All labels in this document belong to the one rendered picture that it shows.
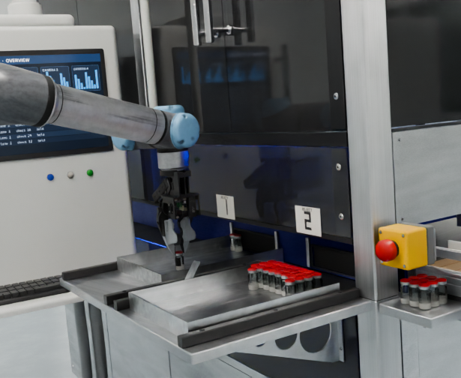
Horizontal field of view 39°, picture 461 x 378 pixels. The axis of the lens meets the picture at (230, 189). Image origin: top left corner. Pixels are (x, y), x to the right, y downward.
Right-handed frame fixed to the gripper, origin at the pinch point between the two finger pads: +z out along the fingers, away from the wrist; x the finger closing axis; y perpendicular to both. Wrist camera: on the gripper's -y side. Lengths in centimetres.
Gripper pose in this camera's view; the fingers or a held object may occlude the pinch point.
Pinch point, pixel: (177, 248)
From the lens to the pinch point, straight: 165.3
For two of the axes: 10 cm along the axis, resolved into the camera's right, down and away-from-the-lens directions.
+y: 5.3, 0.7, -8.5
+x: 8.5, -1.3, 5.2
